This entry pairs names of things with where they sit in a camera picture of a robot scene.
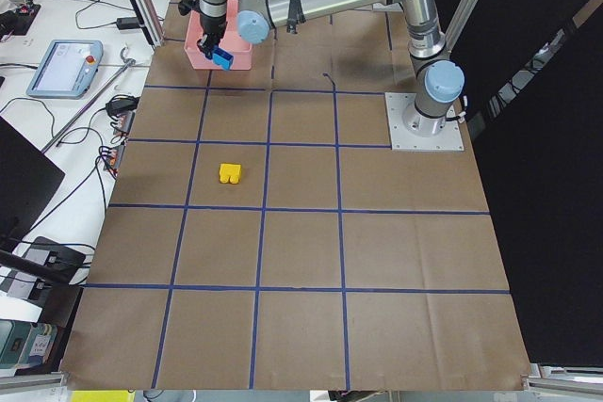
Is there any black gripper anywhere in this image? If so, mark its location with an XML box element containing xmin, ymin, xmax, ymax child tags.
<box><xmin>199</xmin><ymin>13</ymin><xmax>227</xmax><ymax>48</ymax></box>

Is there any blue block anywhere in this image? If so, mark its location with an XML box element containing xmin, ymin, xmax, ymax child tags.
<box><xmin>212</xmin><ymin>46</ymin><xmax>234</xmax><ymax>71</ymax></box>

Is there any yellow block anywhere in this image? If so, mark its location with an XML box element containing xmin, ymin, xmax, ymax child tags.
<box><xmin>219</xmin><ymin>163</ymin><xmax>242</xmax><ymax>185</ymax></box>

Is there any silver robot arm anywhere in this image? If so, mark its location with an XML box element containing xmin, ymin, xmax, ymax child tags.
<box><xmin>178</xmin><ymin>0</ymin><xmax>464</xmax><ymax>137</ymax></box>

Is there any pink plastic box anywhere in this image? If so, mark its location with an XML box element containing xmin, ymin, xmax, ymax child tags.
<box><xmin>184</xmin><ymin>0</ymin><xmax>253</xmax><ymax>71</ymax></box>

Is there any black power adapter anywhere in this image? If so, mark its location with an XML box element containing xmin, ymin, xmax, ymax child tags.
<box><xmin>115</xmin><ymin>17</ymin><xmax>140</xmax><ymax>30</ymax></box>

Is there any metal rod tool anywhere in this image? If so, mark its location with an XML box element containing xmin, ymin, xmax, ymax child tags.
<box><xmin>41</xmin><ymin>45</ymin><xmax>136</xmax><ymax>154</ymax></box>

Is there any blue teach pendant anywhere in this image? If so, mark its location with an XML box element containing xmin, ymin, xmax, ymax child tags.
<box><xmin>26</xmin><ymin>40</ymin><xmax>104</xmax><ymax>99</ymax></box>

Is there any brown paper table mat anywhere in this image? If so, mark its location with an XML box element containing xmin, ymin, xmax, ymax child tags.
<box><xmin>61</xmin><ymin>6</ymin><xmax>530</xmax><ymax>391</ymax></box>

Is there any black monitor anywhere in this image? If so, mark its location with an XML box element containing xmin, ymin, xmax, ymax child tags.
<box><xmin>1</xmin><ymin>119</ymin><xmax>65</xmax><ymax>251</ymax></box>

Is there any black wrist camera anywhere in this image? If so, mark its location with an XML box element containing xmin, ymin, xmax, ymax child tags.
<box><xmin>178</xmin><ymin>0</ymin><xmax>200</xmax><ymax>16</ymax></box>

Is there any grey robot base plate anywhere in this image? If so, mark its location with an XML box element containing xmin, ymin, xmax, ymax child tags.
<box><xmin>384</xmin><ymin>92</ymin><xmax>464</xmax><ymax>152</ymax></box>

